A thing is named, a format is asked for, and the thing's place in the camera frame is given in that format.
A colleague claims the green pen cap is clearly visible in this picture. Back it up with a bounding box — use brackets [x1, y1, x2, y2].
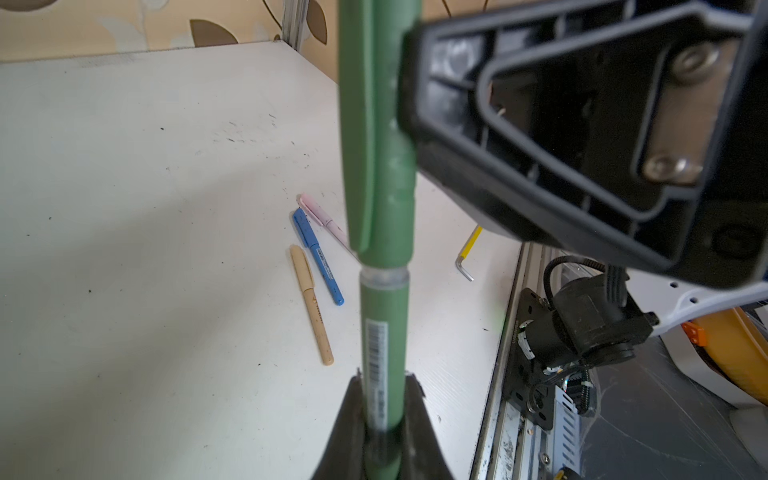
[338, 1, 422, 269]

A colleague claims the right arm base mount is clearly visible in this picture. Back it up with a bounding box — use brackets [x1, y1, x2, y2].
[504, 255, 659, 431]

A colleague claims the green pen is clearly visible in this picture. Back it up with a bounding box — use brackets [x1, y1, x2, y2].
[360, 266, 410, 479]

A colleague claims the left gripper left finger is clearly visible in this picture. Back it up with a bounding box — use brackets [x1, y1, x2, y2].
[311, 373, 366, 480]

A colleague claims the yellow hex key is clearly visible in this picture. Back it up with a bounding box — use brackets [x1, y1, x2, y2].
[454, 225, 483, 282]

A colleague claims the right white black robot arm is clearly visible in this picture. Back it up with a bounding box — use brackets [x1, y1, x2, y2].
[399, 1, 767, 331]

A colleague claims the blue pen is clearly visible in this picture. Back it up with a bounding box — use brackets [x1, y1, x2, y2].
[292, 208, 345, 306]

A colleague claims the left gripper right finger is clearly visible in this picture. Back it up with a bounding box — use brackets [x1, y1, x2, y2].
[400, 373, 453, 480]

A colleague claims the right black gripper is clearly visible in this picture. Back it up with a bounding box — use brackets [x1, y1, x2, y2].
[399, 1, 767, 289]

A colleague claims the pink white pen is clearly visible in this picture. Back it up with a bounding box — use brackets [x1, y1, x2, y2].
[297, 193, 357, 258]

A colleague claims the tan pen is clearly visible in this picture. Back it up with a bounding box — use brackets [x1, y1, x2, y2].
[289, 244, 334, 366]

